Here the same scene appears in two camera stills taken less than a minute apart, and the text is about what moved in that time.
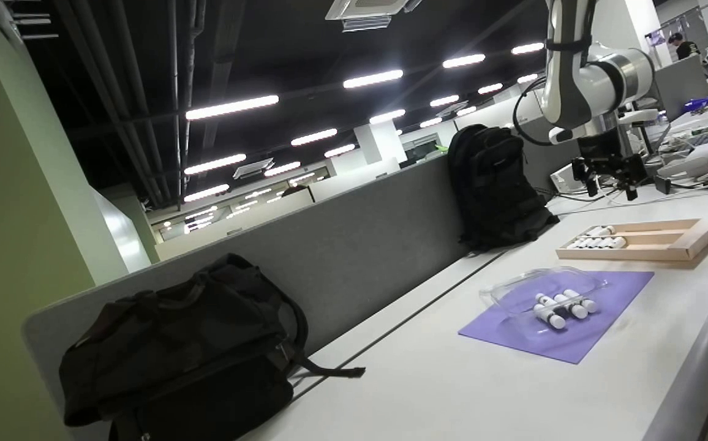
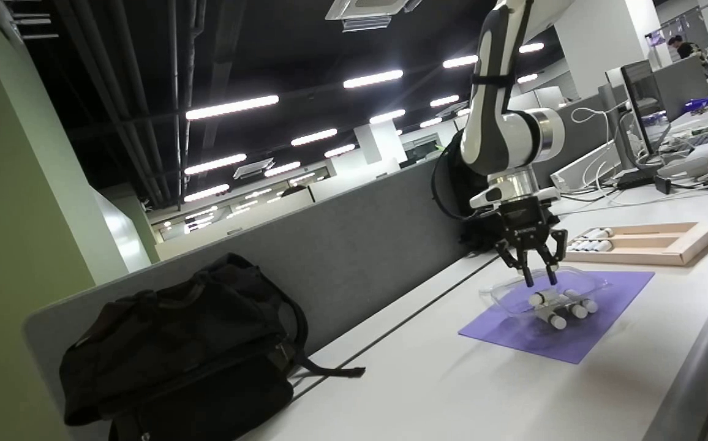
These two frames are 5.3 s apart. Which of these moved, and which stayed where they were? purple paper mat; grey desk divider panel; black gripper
Moved: black gripper
Stayed: purple paper mat; grey desk divider panel
